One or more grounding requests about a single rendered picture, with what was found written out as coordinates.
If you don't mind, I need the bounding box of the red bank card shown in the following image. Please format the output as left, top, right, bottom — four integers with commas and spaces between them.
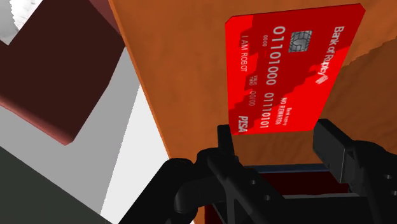
225, 3, 366, 136

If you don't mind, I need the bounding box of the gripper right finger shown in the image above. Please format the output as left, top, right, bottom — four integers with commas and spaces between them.
312, 118, 397, 224

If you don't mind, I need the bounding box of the orange wooden table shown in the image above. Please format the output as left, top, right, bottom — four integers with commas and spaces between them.
108, 0, 397, 224

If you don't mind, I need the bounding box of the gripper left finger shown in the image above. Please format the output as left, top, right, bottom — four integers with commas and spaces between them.
119, 123, 290, 224

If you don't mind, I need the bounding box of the dark red robot stand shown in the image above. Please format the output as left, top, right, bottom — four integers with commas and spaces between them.
0, 0, 127, 146

